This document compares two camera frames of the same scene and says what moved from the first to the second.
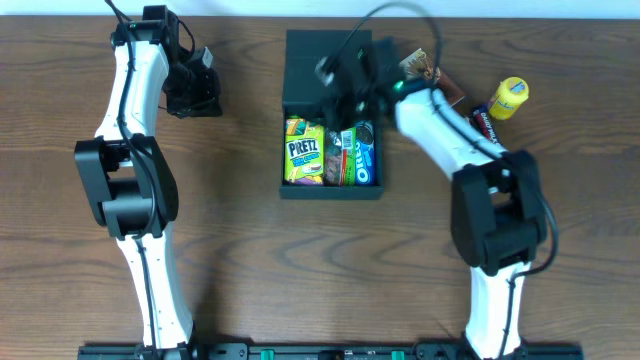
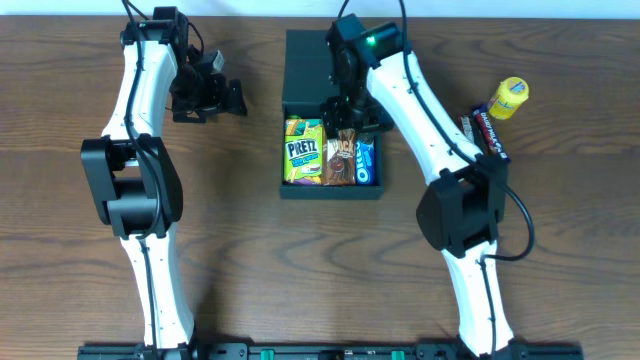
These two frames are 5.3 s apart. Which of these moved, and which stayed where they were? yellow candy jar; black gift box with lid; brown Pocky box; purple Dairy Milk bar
Moved: brown Pocky box
Stayed: yellow candy jar; black gift box with lid; purple Dairy Milk bar
